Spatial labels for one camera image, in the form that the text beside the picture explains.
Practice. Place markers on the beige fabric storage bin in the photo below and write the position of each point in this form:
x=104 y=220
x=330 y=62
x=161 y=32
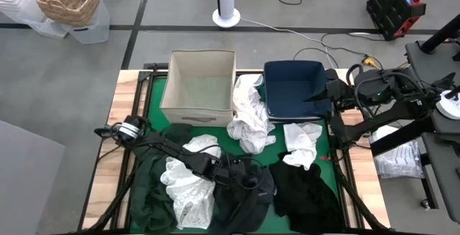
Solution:
x=197 y=91

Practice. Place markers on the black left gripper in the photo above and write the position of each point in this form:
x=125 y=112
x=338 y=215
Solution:
x=231 y=173

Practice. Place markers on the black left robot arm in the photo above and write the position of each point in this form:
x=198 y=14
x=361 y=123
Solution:
x=169 y=148

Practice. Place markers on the green table mat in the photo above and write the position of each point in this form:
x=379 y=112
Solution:
x=273 y=156

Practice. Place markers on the small white garment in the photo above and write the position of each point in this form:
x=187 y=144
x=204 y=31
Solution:
x=300 y=141

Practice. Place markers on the small red marker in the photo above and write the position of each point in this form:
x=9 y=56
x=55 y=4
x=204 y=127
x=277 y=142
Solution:
x=325 y=158

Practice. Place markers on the grey flat panel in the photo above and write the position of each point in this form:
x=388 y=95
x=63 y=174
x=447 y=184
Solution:
x=25 y=177

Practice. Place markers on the dark green garment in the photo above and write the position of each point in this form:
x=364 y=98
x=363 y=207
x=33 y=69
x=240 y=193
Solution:
x=149 y=192

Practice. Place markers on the dark navy garment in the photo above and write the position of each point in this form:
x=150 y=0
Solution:
x=248 y=206

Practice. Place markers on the clear plastic storage bins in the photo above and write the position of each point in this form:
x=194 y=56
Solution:
x=90 y=30

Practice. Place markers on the yellow power plug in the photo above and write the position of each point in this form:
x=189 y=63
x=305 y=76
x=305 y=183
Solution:
x=369 y=62

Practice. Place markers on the clear plastic bag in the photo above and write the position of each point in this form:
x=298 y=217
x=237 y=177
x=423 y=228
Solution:
x=399 y=156

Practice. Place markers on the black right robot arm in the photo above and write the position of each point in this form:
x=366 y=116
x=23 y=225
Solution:
x=391 y=95

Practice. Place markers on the grey equipment cart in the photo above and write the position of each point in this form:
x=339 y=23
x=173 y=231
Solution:
x=442 y=145

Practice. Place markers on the red black power station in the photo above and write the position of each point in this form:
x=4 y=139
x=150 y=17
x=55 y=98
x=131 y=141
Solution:
x=393 y=6

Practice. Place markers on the long white garment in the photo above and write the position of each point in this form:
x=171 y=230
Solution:
x=249 y=120

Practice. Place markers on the white tower fan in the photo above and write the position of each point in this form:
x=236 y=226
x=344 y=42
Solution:
x=226 y=8

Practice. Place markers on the black fuzzy garment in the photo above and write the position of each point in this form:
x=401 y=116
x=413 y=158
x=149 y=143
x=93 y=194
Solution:
x=305 y=195

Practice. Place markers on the navy white-striped fabric bin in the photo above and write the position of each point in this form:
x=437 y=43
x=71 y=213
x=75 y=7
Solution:
x=291 y=91

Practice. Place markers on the white tape roll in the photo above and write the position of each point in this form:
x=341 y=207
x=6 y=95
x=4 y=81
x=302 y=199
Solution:
x=449 y=107

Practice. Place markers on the black metal table frame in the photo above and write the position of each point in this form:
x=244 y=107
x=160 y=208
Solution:
x=124 y=177

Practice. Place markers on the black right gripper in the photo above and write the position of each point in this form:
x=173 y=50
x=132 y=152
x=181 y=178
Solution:
x=338 y=87

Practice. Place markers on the white lace garment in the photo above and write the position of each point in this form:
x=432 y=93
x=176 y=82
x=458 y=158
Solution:
x=190 y=192

